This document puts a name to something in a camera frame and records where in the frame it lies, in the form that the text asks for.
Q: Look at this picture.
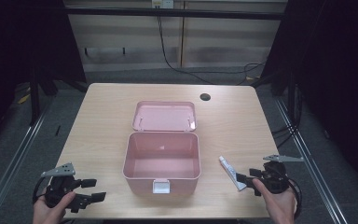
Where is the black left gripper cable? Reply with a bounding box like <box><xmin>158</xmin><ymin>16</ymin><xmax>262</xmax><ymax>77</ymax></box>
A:
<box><xmin>32</xmin><ymin>176</ymin><xmax>48</xmax><ymax>204</ymax></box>

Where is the pink plastic storage box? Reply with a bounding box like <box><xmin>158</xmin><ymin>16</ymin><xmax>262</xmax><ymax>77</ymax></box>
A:
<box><xmin>122</xmin><ymin>100</ymin><xmax>202</xmax><ymax>196</ymax></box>

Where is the person's right hand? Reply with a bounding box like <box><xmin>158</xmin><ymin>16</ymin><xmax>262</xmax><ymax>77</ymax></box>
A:
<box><xmin>252</xmin><ymin>178</ymin><xmax>298</xmax><ymax>224</ymax></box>

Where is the black horizontal metal bar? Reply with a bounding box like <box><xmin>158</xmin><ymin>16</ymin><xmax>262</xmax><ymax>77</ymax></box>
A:
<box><xmin>64</xmin><ymin>7</ymin><xmax>286</xmax><ymax>21</ymax></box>

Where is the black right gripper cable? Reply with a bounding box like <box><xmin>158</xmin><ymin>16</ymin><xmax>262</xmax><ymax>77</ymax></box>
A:
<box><xmin>287</xmin><ymin>177</ymin><xmax>303</xmax><ymax>219</ymax></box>

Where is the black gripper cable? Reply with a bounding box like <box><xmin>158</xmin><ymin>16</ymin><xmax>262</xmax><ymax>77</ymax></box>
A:
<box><xmin>287</xmin><ymin>177</ymin><xmax>303</xmax><ymax>219</ymax></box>
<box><xmin>32</xmin><ymin>176</ymin><xmax>48</xmax><ymax>204</ymax></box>

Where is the long black power cable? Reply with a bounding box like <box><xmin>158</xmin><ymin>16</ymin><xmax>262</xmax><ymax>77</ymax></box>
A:
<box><xmin>156</xmin><ymin>7</ymin><xmax>266</xmax><ymax>86</ymax></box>

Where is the person's left hand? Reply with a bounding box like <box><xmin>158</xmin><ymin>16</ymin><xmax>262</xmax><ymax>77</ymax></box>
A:
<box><xmin>32</xmin><ymin>190</ymin><xmax>77</xmax><ymax>224</ymax></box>

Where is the black curtain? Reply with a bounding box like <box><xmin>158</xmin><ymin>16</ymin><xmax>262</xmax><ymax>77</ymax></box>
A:
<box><xmin>0</xmin><ymin>0</ymin><xmax>88</xmax><ymax>157</ymax></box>
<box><xmin>260</xmin><ymin>0</ymin><xmax>358</xmax><ymax>200</ymax></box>

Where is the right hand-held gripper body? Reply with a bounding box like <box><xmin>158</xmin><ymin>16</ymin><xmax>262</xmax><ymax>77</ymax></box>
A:
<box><xmin>260</xmin><ymin>154</ymin><xmax>305</xmax><ymax>195</ymax></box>

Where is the white wall power socket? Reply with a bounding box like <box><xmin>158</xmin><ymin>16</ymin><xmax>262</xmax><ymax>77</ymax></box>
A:
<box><xmin>151</xmin><ymin>0</ymin><xmax>175</xmax><ymax>9</ymax></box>

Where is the white ointment tube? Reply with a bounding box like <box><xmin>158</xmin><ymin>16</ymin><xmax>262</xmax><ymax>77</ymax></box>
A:
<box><xmin>218</xmin><ymin>155</ymin><xmax>247</xmax><ymax>192</ymax></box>

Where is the bundle of black floor cables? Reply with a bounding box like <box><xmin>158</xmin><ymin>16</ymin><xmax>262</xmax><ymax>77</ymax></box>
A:
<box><xmin>271</xmin><ymin>83</ymin><xmax>304</xmax><ymax>149</ymax></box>

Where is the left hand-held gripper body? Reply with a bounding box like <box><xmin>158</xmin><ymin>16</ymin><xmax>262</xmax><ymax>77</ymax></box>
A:
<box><xmin>40</xmin><ymin>162</ymin><xmax>91</xmax><ymax>214</ymax></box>

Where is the black metal stand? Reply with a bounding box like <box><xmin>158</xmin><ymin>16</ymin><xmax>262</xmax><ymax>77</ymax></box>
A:
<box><xmin>28</xmin><ymin>66</ymin><xmax>42</xmax><ymax>127</ymax></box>

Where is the metal floor rail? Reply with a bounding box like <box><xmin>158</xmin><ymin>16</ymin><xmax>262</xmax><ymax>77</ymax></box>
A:
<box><xmin>0</xmin><ymin>102</ymin><xmax>54</xmax><ymax>224</ymax></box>
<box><xmin>274</xmin><ymin>98</ymin><xmax>349</xmax><ymax>224</ymax></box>

